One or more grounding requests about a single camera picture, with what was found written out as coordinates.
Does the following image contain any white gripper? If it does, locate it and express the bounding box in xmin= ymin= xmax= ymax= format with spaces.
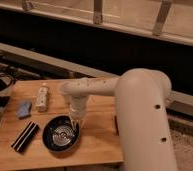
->
xmin=70 ymin=97 xmax=87 ymax=132

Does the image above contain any black ceramic bowl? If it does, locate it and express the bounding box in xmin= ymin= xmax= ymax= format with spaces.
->
xmin=42 ymin=115 xmax=80 ymax=152

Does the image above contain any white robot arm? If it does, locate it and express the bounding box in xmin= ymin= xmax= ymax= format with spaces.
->
xmin=60 ymin=68 xmax=178 ymax=171

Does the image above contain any translucent plastic cup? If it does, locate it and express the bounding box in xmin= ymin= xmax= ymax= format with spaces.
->
xmin=60 ymin=90 xmax=70 ymax=104

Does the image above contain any red brown sausage toy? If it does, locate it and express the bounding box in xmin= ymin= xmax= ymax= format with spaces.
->
xmin=114 ymin=116 xmax=119 ymax=135

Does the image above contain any white squeeze bottle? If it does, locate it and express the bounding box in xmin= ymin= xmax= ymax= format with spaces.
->
xmin=35 ymin=83 xmax=49 ymax=112

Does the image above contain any black white striped box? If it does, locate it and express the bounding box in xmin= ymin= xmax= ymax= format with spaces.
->
xmin=11 ymin=122 xmax=39 ymax=153

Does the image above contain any blue sponge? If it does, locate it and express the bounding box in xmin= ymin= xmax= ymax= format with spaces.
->
xmin=17 ymin=100 xmax=32 ymax=119

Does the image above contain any metal railing frame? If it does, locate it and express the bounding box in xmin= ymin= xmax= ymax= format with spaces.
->
xmin=0 ymin=0 xmax=193 ymax=46

